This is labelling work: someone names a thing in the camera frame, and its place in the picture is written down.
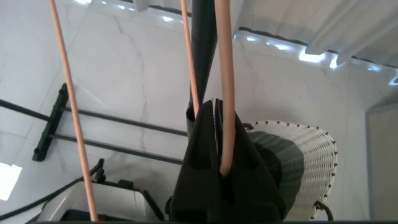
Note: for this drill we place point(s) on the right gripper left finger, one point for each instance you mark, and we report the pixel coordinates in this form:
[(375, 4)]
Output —
[(196, 186)]

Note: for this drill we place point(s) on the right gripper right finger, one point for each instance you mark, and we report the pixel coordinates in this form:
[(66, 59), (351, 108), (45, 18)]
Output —
[(252, 193)]

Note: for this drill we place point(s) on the pink clothes hanger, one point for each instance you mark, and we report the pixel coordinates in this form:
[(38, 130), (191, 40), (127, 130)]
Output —
[(226, 77), (73, 105)]

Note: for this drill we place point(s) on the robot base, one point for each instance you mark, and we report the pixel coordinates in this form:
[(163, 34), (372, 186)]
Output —
[(109, 202)]

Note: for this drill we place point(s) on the white laundry basket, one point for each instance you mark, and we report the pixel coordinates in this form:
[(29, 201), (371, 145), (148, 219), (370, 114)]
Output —
[(314, 161)]

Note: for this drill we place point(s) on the black clothes rack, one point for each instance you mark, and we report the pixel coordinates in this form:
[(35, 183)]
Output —
[(203, 46)]

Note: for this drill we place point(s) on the white curtain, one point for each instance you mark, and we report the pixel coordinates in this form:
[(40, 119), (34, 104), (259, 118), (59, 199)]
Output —
[(311, 21)]

